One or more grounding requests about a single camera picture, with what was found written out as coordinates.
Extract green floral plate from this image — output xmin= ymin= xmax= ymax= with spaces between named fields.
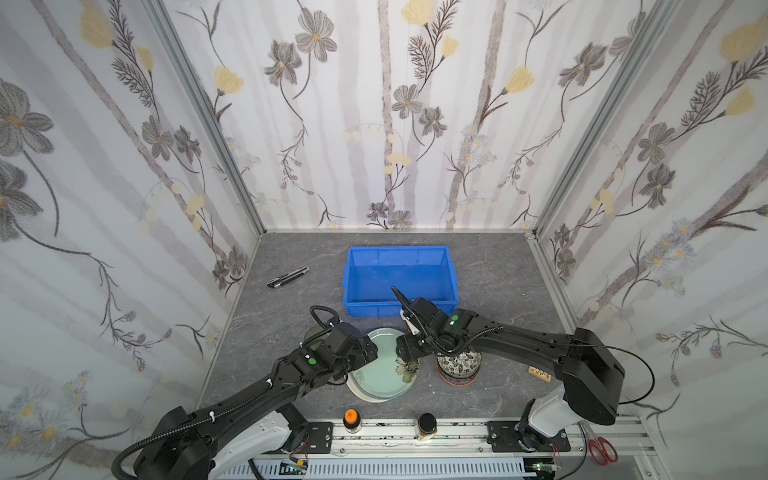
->
xmin=346 ymin=327 xmax=420 ymax=403

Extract red handled scissors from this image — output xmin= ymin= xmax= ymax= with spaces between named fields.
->
xmin=579 ymin=421 xmax=619 ymax=466

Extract orange lid jar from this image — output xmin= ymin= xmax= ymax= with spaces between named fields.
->
xmin=342 ymin=409 xmax=362 ymax=434

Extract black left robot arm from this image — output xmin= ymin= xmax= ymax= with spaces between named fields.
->
xmin=110 ymin=322 xmax=378 ymax=479

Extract blue plastic bin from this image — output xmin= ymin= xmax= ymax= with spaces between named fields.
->
xmin=342 ymin=245 xmax=459 ymax=318

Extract green glass cup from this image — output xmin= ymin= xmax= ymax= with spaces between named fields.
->
xmin=302 ymin=325 xmax=327 ymax=345

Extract aluminium rail frame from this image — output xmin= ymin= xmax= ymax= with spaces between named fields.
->
xmin=208 ymin=413 xmax=670 ymax=479

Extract black lid jar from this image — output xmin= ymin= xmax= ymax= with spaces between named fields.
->
xmin=416 ymin=413 xmax=437 ymax=441

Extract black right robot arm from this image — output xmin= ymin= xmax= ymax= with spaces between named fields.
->
xmin=394 ymin=290 xmax=625 ymax=426

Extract small wooden block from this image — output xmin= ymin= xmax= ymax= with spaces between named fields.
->
xmin=528 ymin=367 xmax=552 ymax=383

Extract black white patterned bowl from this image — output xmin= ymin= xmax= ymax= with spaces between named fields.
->
xmin=437 ymin=351 xmax=482 ymax=377

